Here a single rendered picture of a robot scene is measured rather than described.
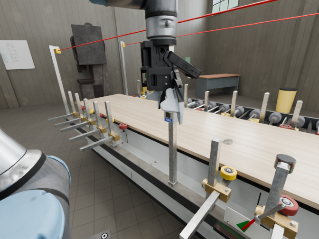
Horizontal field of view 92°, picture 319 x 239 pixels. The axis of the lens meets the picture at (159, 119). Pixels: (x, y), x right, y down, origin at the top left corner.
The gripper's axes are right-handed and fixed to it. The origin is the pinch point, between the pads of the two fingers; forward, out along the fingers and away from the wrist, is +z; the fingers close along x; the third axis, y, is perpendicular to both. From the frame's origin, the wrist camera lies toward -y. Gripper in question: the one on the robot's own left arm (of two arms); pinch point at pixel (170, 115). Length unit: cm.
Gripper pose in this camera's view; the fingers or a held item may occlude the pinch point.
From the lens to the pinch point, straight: 45.8
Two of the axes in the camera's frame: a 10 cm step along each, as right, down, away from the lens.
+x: 3.6, 3.2, -8.7
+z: 0.4, 9.3, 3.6
